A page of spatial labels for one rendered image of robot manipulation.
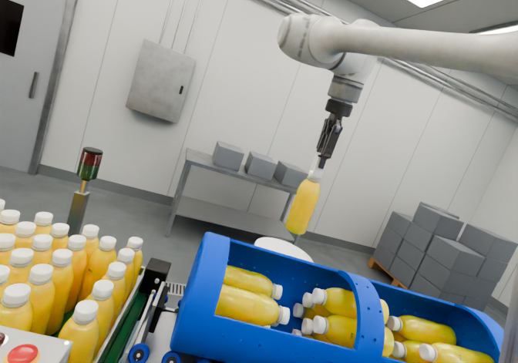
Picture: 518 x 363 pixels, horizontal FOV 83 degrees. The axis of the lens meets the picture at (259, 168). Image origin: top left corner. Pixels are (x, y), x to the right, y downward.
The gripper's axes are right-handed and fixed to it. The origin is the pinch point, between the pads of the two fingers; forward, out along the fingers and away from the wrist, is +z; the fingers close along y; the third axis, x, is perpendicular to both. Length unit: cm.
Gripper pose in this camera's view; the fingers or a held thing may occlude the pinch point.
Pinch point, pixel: (317, 166)
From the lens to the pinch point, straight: 92.6
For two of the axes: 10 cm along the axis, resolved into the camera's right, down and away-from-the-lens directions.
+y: 0.2, -3.0, 9.5
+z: -2.7, 9.2, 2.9
